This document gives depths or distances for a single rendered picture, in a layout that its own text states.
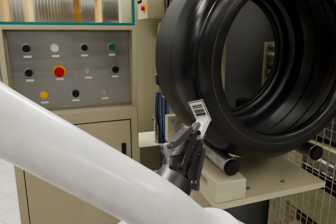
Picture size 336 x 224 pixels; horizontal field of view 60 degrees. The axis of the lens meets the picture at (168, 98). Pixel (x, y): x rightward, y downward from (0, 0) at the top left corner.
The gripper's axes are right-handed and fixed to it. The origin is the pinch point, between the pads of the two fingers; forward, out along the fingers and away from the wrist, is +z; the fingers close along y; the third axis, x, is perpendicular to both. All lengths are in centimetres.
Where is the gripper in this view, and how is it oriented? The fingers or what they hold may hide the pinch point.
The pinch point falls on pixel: (199, 127)
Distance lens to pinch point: 67.9
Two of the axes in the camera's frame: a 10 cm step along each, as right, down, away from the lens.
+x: 7.9, -2.2, -5.7
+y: 4.7, 8.1, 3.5
